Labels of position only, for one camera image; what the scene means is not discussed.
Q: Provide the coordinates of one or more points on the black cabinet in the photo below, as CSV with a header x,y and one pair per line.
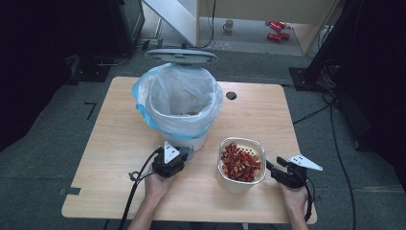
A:
x,y
126,22

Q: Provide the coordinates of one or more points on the black table grommet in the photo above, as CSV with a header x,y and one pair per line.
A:
x,y
231,95

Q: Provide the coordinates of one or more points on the pile of red date slices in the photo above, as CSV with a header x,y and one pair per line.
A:
x,y
240,164

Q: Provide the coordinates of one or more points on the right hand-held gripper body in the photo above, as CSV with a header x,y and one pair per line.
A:
x,y
295,177

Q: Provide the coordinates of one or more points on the white strainer bowl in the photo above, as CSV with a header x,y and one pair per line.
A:
x,y
236,187

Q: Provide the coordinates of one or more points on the black stand base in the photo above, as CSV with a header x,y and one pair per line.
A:
x,y
301,80

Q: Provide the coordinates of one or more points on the person's left hand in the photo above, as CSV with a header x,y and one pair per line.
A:
x,y
158,188

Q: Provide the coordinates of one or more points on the grey mug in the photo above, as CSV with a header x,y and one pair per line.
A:
x,y
228,25

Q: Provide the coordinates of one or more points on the red can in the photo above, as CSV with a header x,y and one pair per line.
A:
x,y
277,25

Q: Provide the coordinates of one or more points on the slanted white board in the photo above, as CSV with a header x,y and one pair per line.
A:
x,y
174,16

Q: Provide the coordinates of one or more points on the blue and white trash bag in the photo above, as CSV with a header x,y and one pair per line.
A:
x,y
178,124

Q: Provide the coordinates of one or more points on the person's right hand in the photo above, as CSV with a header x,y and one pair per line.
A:
x,y
295,199

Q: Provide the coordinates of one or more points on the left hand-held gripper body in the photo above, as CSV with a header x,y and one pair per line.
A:
x,y
169,166

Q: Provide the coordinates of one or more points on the white pedal trash can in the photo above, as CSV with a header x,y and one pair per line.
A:
x,y
182,57

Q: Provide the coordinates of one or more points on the black floor plate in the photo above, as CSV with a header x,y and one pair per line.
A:
x,y
91,74

